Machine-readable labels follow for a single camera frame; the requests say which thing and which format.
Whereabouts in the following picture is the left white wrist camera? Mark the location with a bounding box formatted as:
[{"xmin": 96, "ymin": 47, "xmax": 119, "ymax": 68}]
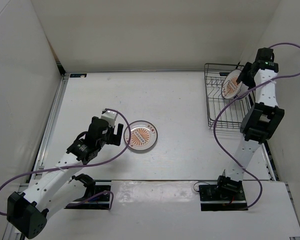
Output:
[{"xmin": 100, "ymin": 109, "xmax": 118, "ymax": 128}]

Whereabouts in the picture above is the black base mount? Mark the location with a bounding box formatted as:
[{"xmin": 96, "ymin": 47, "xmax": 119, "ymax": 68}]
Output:
[
  {"xmin": 193, "ymin": 181, "xmax": 248, "ymax": 212},
  {"xmin": 65, "ymin": 185, "xmax": 113, "ymax": 210}
]

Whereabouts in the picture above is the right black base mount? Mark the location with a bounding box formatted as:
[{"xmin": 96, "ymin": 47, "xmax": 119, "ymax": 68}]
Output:
[{"xmin": 193, "ymin": 181, "xmax": 248, "ymax": 212}]

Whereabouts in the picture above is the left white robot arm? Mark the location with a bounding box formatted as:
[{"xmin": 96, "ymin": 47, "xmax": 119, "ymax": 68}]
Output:
[{"xmin": 6, "ymin": 110, "xmax": 124, "ymax": 239}]

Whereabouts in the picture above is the wire dish rack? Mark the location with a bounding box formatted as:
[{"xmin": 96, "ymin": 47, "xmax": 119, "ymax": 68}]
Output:
[{"xmin": 203, "ymin": 62, "xmax": 256, "ymax": 130}]

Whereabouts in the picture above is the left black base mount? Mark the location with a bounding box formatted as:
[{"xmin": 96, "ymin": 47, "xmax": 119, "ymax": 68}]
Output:
[{"xmin": 65, "ymin": 185, "xmax": 113, "ymax": 210}]

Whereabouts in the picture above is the orange sunburst plate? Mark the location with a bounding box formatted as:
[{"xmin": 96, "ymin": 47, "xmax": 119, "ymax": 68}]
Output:
[
  {"xmin": 221, "ymin": 69, "xmax": 242, "ymax": 100},
  {"xmin": 124, "ymin": 120, "xmax": 159, "ymax": 153}
]

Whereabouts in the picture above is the blue label sticker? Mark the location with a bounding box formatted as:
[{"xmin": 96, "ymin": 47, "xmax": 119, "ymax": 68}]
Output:
[{"xmin": 69, "ymin": 73, "xmax": 87, "ymax": 78}]

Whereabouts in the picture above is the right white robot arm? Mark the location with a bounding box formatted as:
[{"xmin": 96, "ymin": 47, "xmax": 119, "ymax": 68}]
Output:
[{"xmin": 214, "ymin": 47, "xmax": 285, "ymax": 200}]

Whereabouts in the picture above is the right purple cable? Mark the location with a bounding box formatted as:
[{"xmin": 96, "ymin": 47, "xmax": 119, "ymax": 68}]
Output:
[{"xmin": 212, "ymin": 42, "xmax": 300, "ymax": 209}]

